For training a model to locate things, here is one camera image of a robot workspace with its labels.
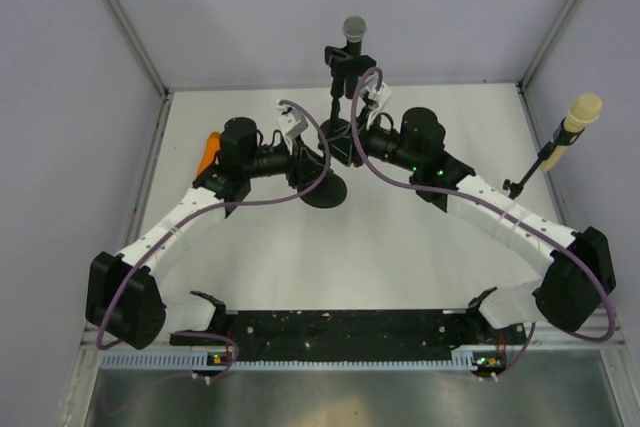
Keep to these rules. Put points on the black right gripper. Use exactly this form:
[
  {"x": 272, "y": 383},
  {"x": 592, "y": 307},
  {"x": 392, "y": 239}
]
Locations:
[{"x": 343, "y": 146}]

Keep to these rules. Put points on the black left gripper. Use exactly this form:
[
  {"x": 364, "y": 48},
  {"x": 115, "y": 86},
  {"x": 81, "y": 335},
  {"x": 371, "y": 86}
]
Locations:
[{"x": 306, "y": 166}]

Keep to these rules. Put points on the black microphone stand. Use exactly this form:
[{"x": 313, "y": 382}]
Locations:
[
  {"x": 330, "y": 193},
  {"x": 525, "y": 174},
  {"x": 337, "y": 89}
]

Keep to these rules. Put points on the black microphone silver grille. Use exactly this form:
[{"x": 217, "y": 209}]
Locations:
[{"x": 354, "y": 30}]

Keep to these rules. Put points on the orange microphone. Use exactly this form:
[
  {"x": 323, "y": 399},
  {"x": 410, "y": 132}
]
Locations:
[{"x": 212, "y": 146}]

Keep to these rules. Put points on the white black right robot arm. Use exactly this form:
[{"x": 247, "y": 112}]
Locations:
[{"x": 574, "y": 269}]

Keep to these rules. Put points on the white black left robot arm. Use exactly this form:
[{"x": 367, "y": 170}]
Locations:
[{"x": 124, "y": 300}]

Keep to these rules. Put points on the beige microphone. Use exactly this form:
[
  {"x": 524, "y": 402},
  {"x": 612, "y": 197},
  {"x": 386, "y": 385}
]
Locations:
[{"x": 584, "y": 111}]

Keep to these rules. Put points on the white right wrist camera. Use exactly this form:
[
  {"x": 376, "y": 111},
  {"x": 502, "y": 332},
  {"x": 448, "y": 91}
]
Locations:
[{"x": 376, "y": 99}]

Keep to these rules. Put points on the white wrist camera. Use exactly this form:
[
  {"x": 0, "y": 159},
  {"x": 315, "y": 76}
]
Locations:
[
  {"x": 376, "y": 99},
  {"x": 292, "y": 123}
]

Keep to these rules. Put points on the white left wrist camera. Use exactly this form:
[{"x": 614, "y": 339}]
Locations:
[{"x": 292, "y": 123}]

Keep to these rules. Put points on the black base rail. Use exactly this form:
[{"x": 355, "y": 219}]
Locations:
[{"x": 359, "y": 335}]

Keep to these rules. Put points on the aluminium frame post left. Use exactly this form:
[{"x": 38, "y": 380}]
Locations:
[{"x": 136, "y": 46}]

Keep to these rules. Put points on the aluminium frame post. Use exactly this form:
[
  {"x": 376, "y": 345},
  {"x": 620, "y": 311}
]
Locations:
[
  {"x": 552, "y": 36},
  {"x": 136, "y": 46}
]

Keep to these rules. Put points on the grey slotted cable duct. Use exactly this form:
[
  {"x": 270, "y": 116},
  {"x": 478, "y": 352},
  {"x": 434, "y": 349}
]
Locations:
[{"x": 206, "y": 361}]

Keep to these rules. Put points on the aluminium frame post right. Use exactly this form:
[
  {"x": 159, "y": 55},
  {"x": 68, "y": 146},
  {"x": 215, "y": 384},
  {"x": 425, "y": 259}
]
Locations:
[{"x": 552, "y": 36}]

